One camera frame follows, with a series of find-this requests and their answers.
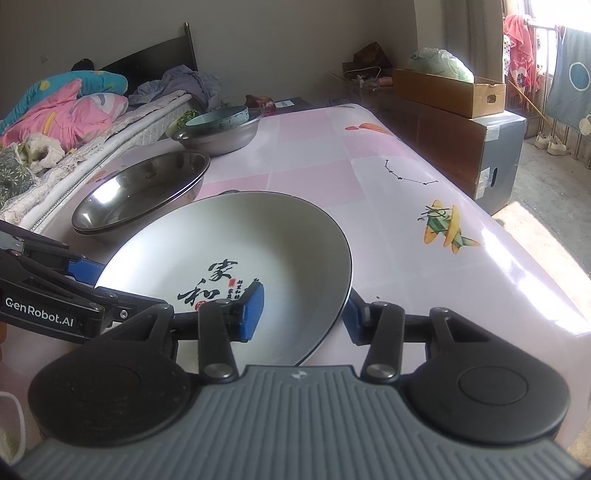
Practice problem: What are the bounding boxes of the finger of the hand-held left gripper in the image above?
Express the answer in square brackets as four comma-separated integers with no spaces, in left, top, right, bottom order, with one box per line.
[28,265,168,325]
[0,220,108,285]

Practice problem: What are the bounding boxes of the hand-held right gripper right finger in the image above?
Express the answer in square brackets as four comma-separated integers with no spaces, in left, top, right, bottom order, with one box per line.
[344,291,490,384]

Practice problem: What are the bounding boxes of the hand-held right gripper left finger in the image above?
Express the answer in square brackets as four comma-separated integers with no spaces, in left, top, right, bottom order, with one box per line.
[134,281,266,383]

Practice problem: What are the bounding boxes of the stainless steel plate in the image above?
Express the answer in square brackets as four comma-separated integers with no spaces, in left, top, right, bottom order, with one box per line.
[72,185,206,237]

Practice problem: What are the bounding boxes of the white ceramic plate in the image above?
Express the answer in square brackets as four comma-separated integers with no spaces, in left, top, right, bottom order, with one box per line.
[93,191,355,367]

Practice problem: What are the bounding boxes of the large steel basin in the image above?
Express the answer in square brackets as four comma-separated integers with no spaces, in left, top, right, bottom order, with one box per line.
[71,150,211,232]

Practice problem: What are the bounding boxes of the stainless steel bowl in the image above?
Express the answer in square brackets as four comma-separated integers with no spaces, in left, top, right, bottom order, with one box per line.
[171,110,264,156]

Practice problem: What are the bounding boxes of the teal ceramic bowl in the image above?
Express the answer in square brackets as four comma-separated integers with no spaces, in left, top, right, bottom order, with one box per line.
[185,105,251,132]

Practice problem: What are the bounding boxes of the green floral cushion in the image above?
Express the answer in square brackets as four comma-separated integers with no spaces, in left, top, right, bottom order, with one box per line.
[0,145,38,208]

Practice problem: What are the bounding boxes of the white fleece cloth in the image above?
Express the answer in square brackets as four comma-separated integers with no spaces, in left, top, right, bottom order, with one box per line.
[16,131,65,174]

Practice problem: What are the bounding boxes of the white mattress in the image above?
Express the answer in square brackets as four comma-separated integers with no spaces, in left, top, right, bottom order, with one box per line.
[0,90,199,232]

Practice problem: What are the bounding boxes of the pink and blue quilt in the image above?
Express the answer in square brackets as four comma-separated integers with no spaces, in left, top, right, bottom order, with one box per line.
[0,69,130,151]

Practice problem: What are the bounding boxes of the large brown cardboard box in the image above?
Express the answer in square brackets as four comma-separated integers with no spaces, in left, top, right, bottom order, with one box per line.
[369,90,527,215]

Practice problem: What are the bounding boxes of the dark printed box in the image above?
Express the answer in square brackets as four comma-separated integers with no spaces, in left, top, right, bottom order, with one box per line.
[259,96,319,116]

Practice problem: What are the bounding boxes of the purple grey clothes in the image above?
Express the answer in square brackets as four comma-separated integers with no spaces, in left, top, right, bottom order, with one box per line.
[128,65,225,109]

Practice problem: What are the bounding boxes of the dark wooden headboard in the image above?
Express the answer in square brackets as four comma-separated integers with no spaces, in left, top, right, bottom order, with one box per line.
[99,22,199,75]

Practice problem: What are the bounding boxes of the open brown cardboard box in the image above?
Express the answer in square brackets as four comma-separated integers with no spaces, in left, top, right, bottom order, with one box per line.
[392,68,507,119]

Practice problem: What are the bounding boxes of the brown bag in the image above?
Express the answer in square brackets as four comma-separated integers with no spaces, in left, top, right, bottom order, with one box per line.
[353,41,393,77]

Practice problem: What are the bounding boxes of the green plastic bag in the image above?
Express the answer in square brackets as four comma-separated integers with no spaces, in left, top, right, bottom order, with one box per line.
[409,47,475,84]

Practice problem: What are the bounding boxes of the wooden stick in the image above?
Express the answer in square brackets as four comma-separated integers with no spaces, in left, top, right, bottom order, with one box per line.
[507,78,552,127]

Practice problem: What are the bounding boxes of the metal drying rack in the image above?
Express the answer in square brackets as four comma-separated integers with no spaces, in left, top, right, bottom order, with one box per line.
[526,23,591,169]

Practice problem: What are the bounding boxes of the beige curtain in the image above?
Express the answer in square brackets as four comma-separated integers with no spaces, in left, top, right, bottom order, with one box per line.
[413,0,505,84]

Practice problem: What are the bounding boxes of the blue blanket with circles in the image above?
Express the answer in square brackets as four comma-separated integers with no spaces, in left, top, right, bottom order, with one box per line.
[545,28,591,137]

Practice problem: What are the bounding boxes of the pink hanging clothing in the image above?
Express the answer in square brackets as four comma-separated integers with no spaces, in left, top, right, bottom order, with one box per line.
[502,14,546,100]

